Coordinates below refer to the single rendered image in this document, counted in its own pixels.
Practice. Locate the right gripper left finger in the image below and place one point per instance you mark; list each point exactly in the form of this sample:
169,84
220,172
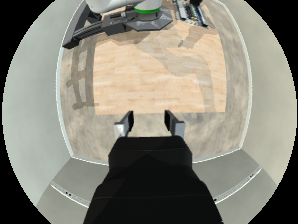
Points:
123,128

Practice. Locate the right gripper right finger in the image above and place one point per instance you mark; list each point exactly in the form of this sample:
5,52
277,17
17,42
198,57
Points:
175,126

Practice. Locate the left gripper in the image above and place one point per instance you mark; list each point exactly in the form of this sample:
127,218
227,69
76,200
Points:
197,3

